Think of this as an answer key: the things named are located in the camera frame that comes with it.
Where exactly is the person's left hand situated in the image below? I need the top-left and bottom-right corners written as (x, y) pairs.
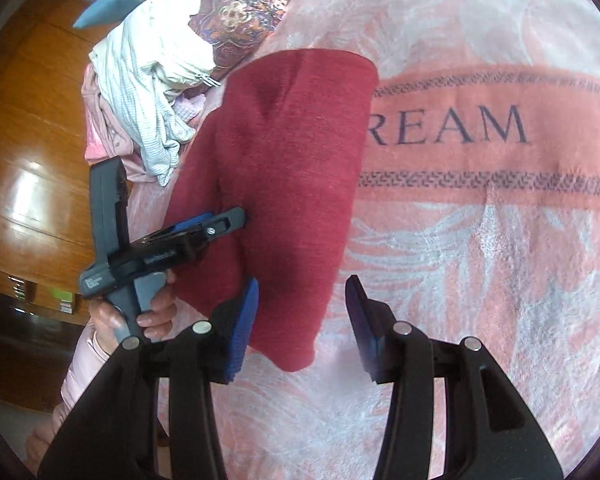
top-left (87, 280), bottom-right (179, 357)

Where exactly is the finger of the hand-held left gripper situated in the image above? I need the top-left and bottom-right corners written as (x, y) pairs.
top-left (164, 211), bottom-right (215, 239)
top-left (187, 206), bottom-right (247, 256)

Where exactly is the dark low cabinet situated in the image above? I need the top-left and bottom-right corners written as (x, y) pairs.
top-left (0, 262), bottom-right (92, 413)

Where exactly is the pale pink garment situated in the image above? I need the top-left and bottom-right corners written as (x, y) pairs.
top-left (81, 66), bottom-right (155, 184)

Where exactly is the pink patterned blanket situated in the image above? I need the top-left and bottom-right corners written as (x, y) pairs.
top-left (80, 0), bottom-right (600, 480)

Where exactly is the maroon knit sweater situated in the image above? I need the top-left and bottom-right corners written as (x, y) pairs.
top-left (161, 50), bottom-right (380, 374)

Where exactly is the lilac garment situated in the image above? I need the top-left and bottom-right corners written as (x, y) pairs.
top-left (172, 94), bottom-right (207, 123)

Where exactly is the white striped garment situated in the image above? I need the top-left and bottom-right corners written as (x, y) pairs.
top-left (91, 0), bottom-right (217, 187)

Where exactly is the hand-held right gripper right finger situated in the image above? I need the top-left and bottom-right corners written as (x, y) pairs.
top-left (345, 275), bottom-right (565, 480)

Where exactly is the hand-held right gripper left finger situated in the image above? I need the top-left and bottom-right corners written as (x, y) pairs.
top-left (37, 276), bottom-right (260, 480)

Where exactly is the paisley patterned pillow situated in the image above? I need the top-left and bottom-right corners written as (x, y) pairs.
top-left (190, 0), bottom-right (294, 80)

